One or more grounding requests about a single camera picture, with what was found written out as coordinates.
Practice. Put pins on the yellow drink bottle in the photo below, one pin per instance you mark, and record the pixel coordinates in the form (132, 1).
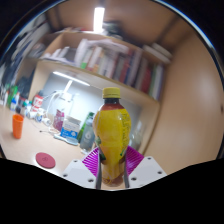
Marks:
(111, 133)

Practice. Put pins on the pink packet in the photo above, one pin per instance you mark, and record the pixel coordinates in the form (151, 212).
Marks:
(58, 120)

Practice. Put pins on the blue and white box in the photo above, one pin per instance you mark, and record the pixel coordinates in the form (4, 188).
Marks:
(70, 128)

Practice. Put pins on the white bar desk lamp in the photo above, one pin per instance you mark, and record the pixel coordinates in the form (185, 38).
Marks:
(71, 78)

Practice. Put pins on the red round coaster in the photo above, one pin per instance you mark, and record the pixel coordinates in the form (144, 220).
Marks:
(45, 160)

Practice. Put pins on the orange plastic cup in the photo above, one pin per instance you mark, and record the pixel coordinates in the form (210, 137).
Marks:
(18, 126)

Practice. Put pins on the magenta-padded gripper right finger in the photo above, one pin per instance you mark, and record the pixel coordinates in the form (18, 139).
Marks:
(148, 171)

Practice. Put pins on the grey shaker bottle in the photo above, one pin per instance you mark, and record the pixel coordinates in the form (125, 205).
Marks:
(87, 136)

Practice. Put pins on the ceiling tube light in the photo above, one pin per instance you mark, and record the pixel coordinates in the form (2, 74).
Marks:
(98, 20)

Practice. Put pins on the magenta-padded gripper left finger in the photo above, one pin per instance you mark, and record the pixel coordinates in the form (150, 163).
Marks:
(75, 171)

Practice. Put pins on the wooden shelf unit with books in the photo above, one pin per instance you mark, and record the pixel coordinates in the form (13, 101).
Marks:
(110, 63)

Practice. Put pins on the red and white canister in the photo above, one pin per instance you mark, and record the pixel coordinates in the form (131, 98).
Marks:
(37, 102)

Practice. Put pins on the green canister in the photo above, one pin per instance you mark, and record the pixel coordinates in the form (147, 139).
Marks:
(12, 95)

